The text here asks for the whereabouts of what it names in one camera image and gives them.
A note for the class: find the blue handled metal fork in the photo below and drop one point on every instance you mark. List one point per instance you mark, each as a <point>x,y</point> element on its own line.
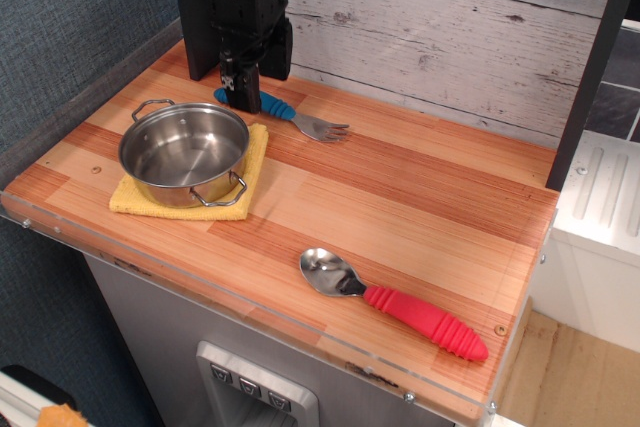
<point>312,127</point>

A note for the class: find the small stainless steel pot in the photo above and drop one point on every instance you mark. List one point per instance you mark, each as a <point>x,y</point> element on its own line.
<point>186,155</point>

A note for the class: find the silver dispenser panel with buttons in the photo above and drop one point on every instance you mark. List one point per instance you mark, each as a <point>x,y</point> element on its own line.
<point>242,393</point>

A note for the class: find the white toy sink drainboard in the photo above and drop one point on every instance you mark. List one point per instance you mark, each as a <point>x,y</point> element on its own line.
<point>588,271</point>

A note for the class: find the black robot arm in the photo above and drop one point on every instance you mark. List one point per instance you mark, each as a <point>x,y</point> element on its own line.
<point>256,39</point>

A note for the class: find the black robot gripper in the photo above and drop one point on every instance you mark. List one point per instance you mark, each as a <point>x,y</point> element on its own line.
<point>252,33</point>

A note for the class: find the clear acrylic edge guard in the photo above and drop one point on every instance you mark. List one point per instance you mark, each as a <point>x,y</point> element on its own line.
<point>254,277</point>

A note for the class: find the red handled metal spoon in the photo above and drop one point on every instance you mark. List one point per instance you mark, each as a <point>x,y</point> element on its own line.
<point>332,276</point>

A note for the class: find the orange and black object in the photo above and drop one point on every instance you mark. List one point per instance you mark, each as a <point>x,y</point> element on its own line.
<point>28,399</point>

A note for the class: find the yellow folded cloth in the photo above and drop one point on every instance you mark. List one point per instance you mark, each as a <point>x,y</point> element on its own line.
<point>128,199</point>

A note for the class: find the black right upright post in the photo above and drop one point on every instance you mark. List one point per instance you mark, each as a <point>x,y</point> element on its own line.
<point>594,70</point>

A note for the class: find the grey toy fridge cabinet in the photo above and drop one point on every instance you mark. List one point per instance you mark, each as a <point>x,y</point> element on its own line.
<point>162,330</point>

